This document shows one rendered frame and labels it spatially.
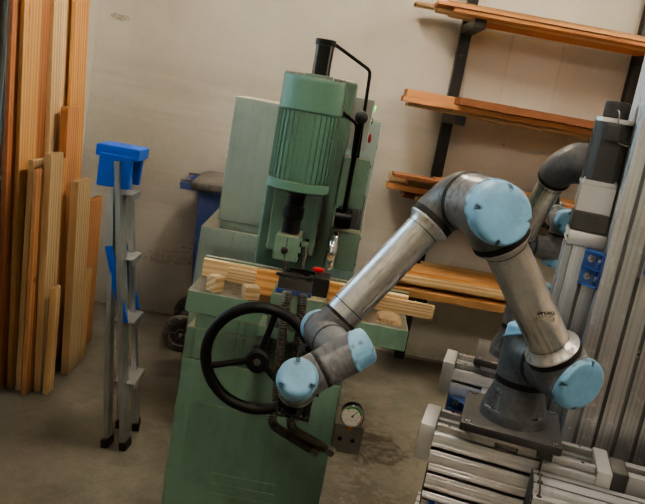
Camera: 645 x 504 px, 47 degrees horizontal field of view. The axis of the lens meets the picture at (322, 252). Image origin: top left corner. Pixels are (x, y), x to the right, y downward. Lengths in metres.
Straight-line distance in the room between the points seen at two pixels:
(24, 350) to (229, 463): 1.49
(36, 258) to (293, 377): 2.14
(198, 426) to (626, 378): 1.12
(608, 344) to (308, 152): 0.89
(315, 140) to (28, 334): 1.81
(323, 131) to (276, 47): 2.47
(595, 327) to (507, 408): 0.31
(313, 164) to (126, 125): 2.68
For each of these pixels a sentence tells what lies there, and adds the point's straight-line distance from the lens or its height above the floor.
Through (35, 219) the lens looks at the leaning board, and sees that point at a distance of 3.29.
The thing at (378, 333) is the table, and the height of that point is 0.88.
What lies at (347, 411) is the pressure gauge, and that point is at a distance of 2.01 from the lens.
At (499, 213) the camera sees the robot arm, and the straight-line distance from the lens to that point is 1.39.
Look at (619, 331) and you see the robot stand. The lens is 1.91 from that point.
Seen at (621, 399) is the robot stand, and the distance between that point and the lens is 1.95.
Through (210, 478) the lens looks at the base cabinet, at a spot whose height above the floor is 0.37.
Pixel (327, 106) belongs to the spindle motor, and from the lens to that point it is 2.01.
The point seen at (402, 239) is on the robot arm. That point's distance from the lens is 1.51.
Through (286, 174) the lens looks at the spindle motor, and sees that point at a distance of 2.02.
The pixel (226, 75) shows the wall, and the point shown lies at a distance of 4.48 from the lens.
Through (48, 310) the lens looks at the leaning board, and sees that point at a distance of 3.47.
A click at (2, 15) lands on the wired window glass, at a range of 3.64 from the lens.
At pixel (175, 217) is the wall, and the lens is 4.58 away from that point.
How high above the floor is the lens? 1.45
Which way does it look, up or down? 11 degrees down
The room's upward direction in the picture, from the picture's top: 10 degrees clockwise
